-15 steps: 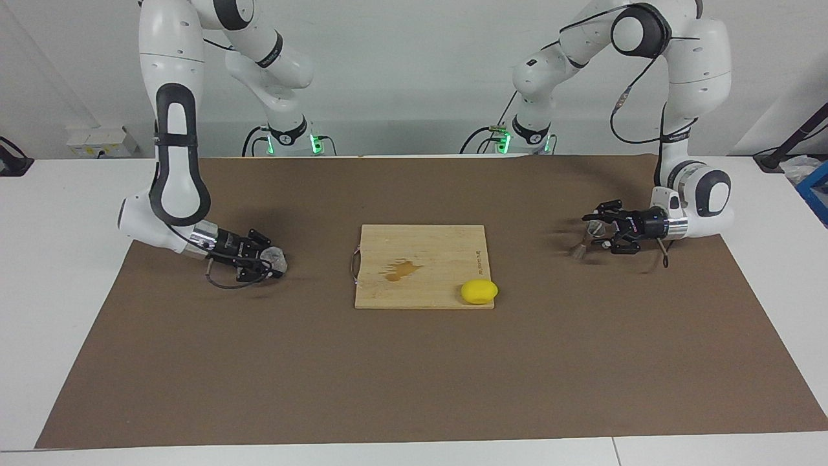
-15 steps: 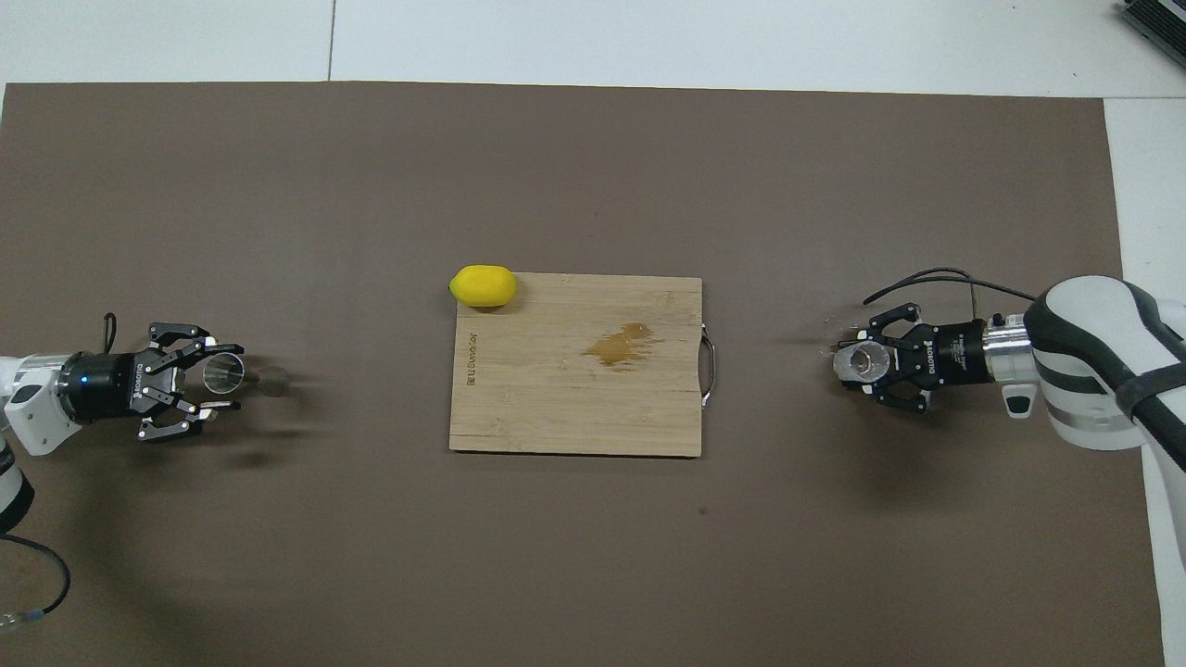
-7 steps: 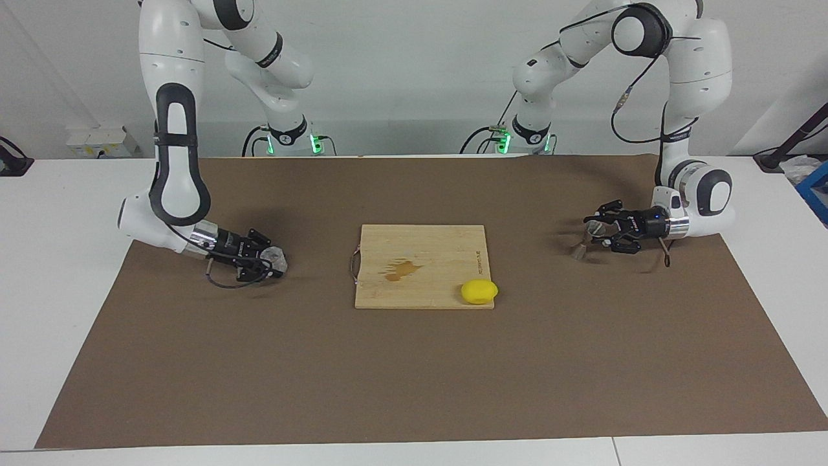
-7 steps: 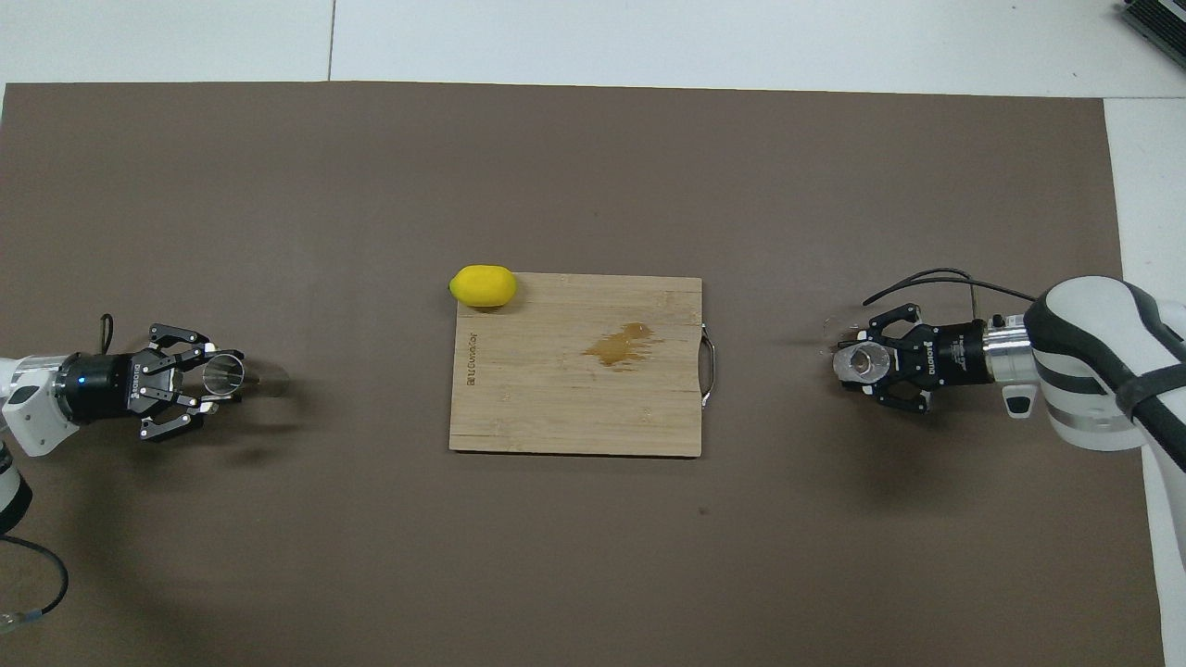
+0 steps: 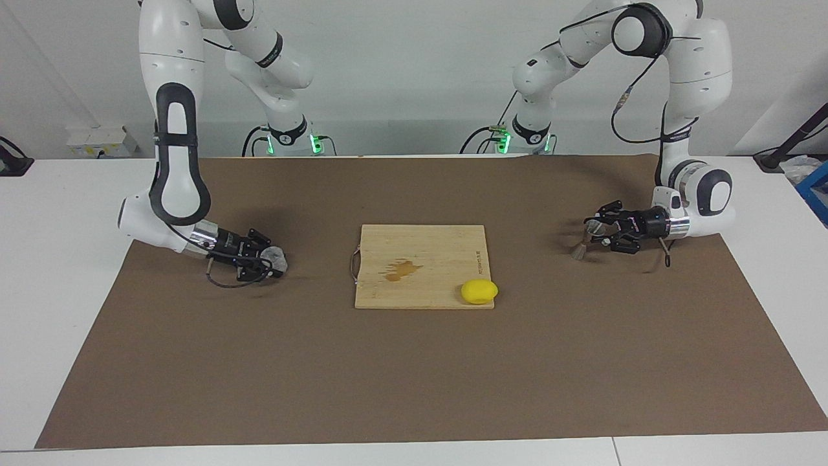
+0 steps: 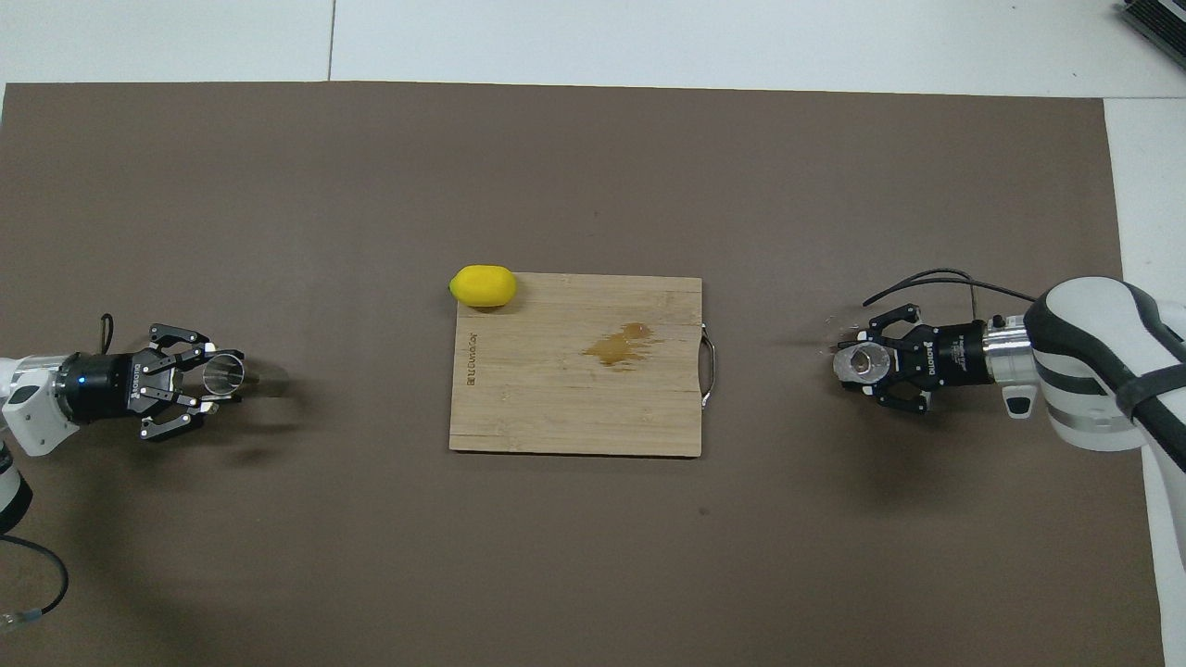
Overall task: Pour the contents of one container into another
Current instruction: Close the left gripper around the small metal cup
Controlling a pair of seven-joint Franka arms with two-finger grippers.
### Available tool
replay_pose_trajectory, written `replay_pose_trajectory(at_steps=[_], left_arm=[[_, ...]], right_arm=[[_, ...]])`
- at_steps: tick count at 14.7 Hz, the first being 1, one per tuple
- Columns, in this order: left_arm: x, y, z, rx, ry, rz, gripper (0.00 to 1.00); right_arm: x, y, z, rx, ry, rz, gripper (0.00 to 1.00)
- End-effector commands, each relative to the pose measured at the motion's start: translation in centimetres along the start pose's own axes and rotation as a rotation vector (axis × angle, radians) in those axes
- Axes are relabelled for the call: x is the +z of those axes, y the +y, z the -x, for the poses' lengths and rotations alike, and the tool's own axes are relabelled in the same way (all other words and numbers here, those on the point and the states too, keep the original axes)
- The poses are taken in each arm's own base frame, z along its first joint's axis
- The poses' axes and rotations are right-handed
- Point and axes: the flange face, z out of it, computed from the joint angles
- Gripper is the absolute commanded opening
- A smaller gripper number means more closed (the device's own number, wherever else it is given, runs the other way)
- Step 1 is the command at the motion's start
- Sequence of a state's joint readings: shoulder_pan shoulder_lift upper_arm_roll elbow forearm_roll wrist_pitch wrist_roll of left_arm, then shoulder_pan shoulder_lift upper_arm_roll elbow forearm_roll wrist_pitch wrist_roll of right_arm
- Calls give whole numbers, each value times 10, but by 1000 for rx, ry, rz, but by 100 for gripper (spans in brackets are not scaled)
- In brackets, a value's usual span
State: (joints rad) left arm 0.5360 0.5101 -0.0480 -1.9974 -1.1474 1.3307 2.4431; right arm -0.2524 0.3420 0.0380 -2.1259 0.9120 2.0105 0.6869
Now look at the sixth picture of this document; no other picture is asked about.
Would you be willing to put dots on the brown table mat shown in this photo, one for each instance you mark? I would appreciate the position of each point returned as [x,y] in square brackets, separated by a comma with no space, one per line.
[278,185]

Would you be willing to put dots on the steel double jigger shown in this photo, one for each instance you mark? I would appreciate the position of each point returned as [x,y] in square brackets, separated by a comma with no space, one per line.
[269,380]

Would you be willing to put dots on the grey ribbed device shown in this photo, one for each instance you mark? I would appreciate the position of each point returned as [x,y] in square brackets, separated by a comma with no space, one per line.
[1163,23]

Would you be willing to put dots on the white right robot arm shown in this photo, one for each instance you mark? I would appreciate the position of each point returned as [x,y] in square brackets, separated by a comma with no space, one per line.
[1093,361]

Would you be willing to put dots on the wooden cutting board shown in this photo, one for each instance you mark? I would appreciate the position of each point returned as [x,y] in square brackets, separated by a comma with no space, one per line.
[556,408]

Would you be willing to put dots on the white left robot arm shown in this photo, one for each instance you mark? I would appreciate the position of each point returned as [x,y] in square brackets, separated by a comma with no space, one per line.
[28,408]

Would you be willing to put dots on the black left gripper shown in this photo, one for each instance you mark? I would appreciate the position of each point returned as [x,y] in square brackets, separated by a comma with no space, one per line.
[120,387]

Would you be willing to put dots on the yellow lemon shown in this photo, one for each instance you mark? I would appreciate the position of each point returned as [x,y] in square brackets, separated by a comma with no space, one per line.
[482,285]

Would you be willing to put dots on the brown liquid spill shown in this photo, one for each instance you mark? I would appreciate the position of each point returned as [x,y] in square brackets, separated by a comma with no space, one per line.
[616,349]

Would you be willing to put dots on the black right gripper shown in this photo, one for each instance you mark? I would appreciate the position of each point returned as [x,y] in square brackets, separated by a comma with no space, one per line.
[945,357]

